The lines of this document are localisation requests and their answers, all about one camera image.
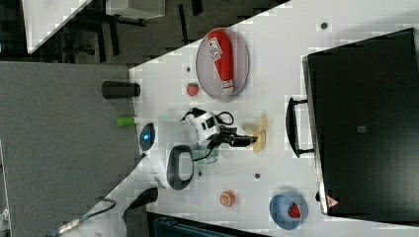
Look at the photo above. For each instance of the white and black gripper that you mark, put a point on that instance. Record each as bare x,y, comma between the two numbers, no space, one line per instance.
208,125

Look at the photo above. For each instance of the peeled toy banana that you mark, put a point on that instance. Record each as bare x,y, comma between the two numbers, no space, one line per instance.
257,129

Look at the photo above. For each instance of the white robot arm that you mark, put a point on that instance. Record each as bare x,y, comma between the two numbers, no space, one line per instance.
167,162

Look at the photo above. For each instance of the orange slice toy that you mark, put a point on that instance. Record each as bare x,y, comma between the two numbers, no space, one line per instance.
227,198

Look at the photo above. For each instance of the red toy strawberry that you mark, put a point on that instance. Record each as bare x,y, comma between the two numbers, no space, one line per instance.
192,89

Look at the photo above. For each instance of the grey round plate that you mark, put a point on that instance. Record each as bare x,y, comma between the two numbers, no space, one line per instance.
207,73

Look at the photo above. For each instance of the small red strawberry in bowl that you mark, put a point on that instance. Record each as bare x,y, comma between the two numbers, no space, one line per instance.
294,211

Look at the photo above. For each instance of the red plush ketchup bottle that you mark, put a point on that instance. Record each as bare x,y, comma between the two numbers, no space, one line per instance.
220,51

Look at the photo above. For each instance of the green marker cap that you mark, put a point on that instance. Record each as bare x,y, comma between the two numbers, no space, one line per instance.
125,121

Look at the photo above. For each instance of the black toaster oven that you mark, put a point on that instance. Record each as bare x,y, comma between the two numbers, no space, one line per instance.
363,109

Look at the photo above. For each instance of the black cylinder post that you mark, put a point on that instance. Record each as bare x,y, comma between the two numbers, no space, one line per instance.
118,90

